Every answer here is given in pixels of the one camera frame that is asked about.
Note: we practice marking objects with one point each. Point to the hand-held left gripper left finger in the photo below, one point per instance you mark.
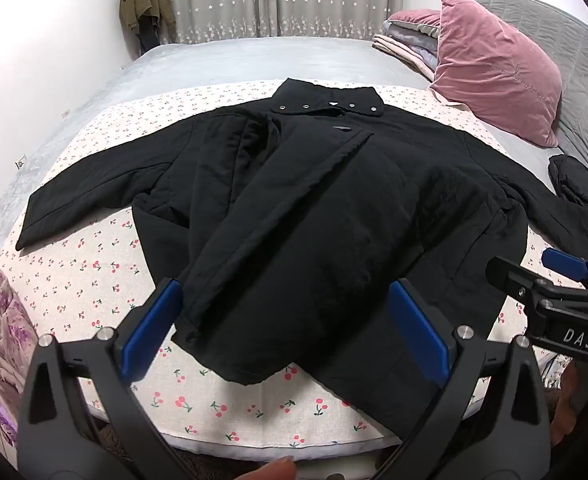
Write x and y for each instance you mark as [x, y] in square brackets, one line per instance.
[148, 332]

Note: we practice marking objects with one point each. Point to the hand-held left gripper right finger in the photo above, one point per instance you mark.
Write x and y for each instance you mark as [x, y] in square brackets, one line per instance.
[419, 332]

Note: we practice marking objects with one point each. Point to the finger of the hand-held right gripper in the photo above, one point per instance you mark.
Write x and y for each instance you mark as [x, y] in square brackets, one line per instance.
[509, 274]
[564, 262]

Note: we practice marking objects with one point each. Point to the black padded jacket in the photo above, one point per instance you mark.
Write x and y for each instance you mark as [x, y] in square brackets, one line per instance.
[294, 210]

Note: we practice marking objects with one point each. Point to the person's left hand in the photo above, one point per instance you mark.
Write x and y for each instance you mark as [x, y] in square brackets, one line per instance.
[276, 470]

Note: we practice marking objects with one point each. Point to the black folded garment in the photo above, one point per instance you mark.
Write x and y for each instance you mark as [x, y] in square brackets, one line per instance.
[581, 180]

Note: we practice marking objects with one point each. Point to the cherry print bed sheet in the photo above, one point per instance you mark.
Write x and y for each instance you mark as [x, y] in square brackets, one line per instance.
[73, 285]

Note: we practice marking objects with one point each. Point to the grey quilted headboard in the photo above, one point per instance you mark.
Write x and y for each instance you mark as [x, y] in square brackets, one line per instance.
[574, 60]

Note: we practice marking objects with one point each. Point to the pink velvet pillow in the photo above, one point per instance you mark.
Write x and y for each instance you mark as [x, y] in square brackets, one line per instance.
[489, 70]

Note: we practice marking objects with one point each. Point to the stack of folded blankets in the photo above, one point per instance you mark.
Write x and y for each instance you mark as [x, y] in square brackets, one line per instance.
[409, 40]

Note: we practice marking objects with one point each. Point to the grey bed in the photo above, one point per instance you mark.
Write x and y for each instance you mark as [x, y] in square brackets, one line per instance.
[233, 60]

